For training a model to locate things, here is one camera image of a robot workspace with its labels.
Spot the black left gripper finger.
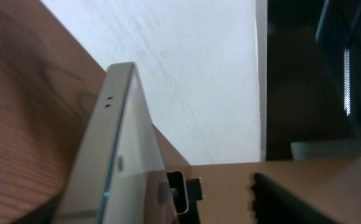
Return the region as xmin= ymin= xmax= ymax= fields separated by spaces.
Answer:
xmin=251 ymin=173 xmax=337 ymax=224

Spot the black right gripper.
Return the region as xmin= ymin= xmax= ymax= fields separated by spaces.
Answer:
xmin=167 ymin=170 xmax=205 ymax=224

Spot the bronze Galaxy smartphone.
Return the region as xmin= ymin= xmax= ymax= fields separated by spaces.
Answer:
xmin=52 ymin=62 xmax=178 ymax=224

